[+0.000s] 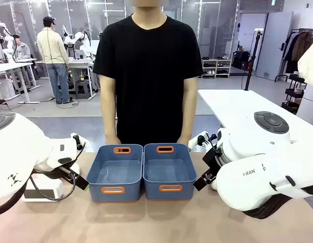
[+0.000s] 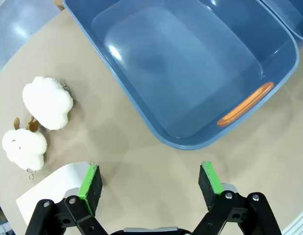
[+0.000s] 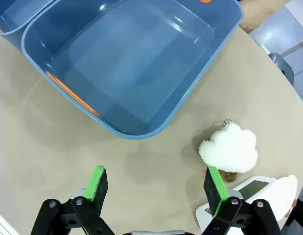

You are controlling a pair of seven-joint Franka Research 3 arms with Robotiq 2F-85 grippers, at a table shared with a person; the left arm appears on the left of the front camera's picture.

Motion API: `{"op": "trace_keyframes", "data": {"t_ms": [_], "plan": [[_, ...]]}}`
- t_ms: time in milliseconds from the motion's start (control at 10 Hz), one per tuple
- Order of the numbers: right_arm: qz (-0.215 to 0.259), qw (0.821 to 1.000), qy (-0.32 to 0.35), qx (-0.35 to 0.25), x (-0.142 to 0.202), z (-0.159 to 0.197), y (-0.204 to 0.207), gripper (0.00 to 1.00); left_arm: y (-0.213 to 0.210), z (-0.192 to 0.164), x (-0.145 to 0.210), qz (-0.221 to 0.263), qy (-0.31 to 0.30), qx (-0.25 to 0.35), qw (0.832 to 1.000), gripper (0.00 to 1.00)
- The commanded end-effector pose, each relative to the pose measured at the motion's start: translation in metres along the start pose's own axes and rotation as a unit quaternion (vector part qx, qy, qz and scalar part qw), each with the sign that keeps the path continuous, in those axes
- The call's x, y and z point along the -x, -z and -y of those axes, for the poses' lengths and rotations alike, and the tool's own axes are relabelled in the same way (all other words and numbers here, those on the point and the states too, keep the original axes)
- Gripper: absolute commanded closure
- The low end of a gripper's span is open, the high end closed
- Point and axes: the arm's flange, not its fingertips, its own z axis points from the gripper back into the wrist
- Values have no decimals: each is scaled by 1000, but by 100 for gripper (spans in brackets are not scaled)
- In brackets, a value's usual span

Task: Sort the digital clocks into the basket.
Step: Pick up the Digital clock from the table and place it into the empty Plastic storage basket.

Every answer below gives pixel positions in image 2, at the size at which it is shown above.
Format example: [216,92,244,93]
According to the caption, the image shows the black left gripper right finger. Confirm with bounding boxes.
[198,161,283,235]

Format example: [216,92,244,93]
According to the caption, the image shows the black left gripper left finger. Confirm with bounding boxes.
[25,163,104,235]

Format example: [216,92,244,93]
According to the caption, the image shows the white digital clock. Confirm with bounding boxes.
[16,161,91,226]

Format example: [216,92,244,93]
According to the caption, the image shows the white cloud plush toy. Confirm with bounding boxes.
[22,76,75,130]
[1,117,48,181]

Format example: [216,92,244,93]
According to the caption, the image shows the blue plastic basket orange handles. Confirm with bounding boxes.
[62,0,301,151]
[260,0,303,45]

